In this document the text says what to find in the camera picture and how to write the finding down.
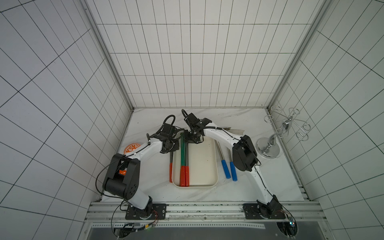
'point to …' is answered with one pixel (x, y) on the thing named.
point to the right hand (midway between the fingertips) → (185, 136)
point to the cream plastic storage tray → (203, 164)
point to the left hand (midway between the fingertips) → (174, 149)
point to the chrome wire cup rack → (267, 147)
